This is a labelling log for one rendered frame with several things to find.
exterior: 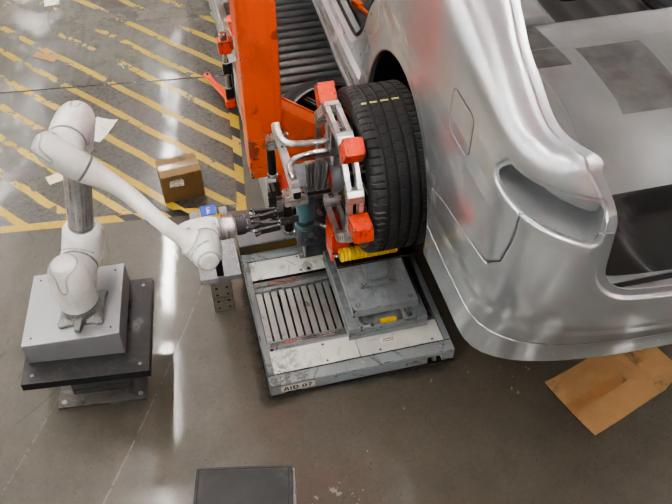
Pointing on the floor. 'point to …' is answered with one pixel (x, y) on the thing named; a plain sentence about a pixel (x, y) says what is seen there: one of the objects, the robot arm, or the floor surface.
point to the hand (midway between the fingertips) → (288, 216)
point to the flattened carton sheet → (612, 386)
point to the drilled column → (223, 296)
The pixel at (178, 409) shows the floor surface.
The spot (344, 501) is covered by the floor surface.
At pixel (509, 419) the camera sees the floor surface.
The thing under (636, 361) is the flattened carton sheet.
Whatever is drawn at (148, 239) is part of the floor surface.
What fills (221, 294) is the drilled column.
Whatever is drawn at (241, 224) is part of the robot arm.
